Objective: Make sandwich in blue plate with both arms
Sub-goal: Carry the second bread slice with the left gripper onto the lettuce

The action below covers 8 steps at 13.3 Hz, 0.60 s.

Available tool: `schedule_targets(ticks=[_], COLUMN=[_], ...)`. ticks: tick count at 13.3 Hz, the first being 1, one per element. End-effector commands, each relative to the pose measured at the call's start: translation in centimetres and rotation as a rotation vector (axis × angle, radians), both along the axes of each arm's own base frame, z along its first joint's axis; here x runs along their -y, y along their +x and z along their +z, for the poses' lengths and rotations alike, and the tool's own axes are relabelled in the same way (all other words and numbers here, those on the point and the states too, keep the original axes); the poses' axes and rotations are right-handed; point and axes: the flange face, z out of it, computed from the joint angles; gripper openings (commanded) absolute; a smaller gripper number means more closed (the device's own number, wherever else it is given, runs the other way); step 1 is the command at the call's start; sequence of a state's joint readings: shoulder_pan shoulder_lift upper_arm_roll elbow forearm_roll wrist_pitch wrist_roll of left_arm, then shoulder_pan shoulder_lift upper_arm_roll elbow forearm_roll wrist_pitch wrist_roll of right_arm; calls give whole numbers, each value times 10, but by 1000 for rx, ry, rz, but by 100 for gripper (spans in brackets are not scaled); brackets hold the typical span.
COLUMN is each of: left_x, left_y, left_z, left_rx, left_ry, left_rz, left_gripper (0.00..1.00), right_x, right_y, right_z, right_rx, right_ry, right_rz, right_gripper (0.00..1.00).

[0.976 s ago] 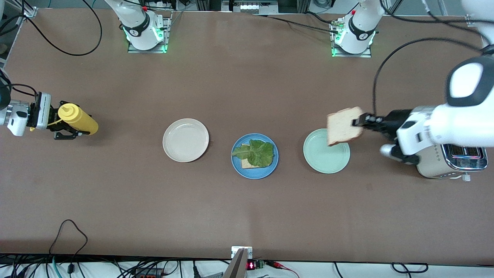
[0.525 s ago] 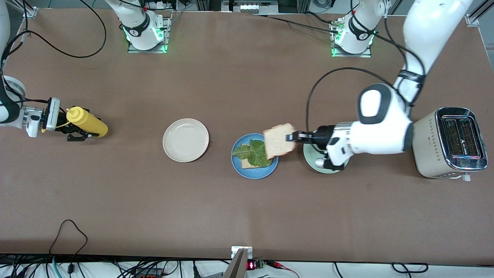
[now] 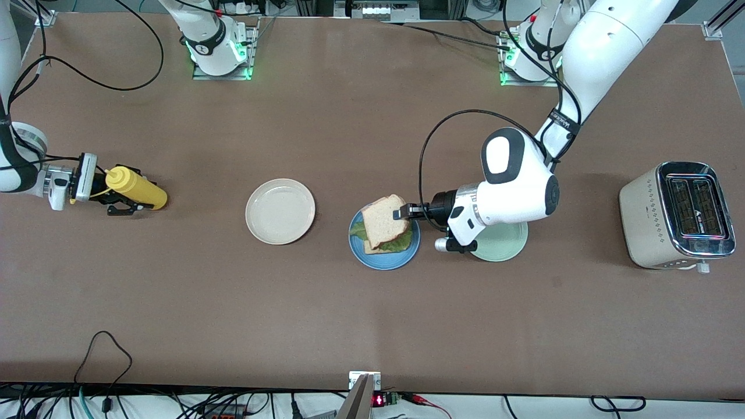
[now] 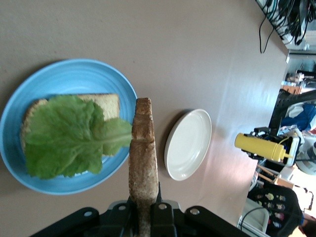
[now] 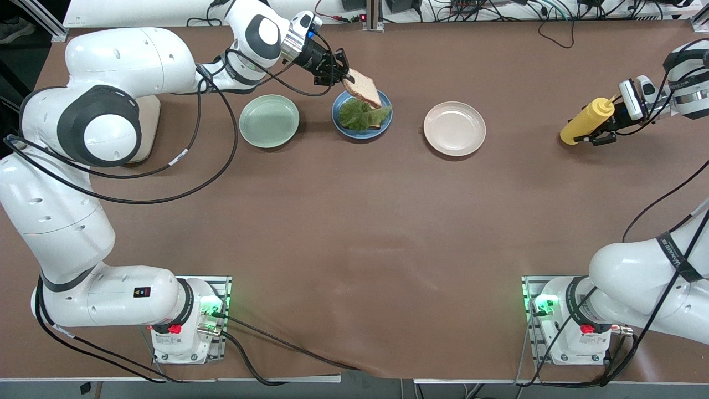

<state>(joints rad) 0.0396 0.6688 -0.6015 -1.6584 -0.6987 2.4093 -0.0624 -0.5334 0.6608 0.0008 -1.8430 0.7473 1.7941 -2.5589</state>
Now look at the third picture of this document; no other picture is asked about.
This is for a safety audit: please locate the thin black looped cable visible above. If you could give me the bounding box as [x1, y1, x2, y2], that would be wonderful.
[73, 331, 133, 414]

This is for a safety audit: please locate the pale green plate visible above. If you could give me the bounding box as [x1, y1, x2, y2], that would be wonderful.
[469, 221, 529, 262]

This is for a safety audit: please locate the black cable to arm base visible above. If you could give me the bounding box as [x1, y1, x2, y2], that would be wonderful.
[378, 17, 516, 51]

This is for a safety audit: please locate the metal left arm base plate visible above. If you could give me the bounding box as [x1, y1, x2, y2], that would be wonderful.
[499, 32, 561, 88]

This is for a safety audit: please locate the green lettuce leaf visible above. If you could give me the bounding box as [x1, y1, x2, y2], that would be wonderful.
[349, 220, 414, 253]

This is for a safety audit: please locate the yellow squeeze bottle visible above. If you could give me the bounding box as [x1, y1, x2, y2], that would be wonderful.
[70, 165, 168, 211]

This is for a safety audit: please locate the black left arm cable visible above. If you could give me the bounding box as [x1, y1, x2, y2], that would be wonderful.
[418, 0, 583, 217]

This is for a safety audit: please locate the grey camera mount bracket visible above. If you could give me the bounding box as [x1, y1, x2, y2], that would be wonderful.
[336, 371, 382, 419]

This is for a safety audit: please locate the blue plate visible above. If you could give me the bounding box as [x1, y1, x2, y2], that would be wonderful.
[348, 208, 421, 271]

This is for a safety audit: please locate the red clip lead cable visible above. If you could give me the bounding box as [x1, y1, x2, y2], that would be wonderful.
[400, 393, 452, 419]

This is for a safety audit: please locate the coiled black cable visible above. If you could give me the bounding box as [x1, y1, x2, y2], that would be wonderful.
[591, 395, 647, 413]

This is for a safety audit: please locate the cream and chrome toaster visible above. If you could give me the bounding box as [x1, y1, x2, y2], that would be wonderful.
[619, 161, 737, 274]

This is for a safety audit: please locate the metal frame with lit panel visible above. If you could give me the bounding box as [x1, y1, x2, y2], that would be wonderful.
[335, 0, 420, 21]

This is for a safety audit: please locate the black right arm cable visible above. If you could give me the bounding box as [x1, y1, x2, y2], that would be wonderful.
[6, 0, 165, 169]

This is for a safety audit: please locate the beige plate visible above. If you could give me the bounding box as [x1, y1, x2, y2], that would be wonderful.
[245, 178, 316, 245]

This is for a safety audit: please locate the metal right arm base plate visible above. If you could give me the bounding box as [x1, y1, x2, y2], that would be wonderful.
[192, 17, 260, 81]

